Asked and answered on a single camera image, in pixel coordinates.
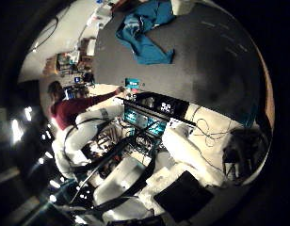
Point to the teal cloth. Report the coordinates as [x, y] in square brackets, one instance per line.
[148, 47]

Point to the black and teal electronics rack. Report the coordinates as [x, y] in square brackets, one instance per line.
[151, 106]

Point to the small teal clamp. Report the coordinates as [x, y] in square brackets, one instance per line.
[132, 83]

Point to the person in red shirt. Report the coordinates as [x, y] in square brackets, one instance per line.
[72, 109]

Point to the cluttered supply shelf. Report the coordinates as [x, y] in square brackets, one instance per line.
[72, 62]

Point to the brown cardboard box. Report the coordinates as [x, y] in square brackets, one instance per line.
[50, 66]

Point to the black metal frame cart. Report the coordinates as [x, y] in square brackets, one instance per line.
[245, 150]

